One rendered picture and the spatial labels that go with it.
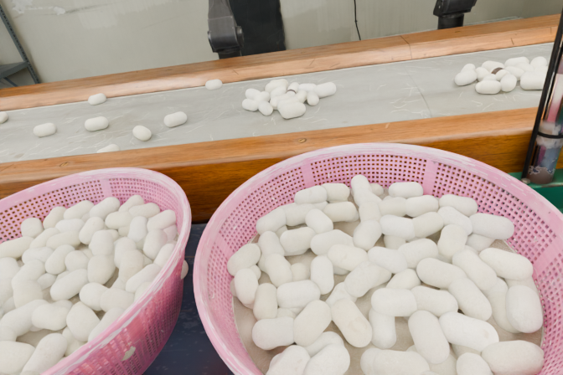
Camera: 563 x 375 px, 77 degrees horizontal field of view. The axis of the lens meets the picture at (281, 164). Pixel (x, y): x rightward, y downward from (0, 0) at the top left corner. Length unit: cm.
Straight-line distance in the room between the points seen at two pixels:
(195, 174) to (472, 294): 30
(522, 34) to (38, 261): 82
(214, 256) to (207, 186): 14
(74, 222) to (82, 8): 250
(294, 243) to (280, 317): 7
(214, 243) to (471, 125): 30
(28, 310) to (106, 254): 7
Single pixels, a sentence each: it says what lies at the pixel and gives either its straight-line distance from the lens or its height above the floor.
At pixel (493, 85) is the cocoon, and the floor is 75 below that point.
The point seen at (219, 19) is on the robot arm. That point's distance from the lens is 98.
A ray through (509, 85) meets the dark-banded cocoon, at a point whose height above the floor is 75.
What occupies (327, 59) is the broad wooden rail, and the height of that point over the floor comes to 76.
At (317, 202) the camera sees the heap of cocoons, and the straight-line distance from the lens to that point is 36.
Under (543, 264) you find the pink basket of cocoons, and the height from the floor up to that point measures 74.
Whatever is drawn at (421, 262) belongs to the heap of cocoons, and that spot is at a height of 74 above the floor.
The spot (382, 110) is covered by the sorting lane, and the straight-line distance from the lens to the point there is 53.
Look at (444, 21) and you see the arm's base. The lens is 108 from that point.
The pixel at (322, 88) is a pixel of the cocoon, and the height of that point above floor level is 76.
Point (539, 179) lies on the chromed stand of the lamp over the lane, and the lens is 44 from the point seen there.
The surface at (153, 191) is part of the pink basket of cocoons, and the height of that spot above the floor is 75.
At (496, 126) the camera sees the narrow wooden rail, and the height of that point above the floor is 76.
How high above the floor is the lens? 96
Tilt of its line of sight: 31 degrees down
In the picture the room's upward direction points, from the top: 10 degrees counter-clockwise
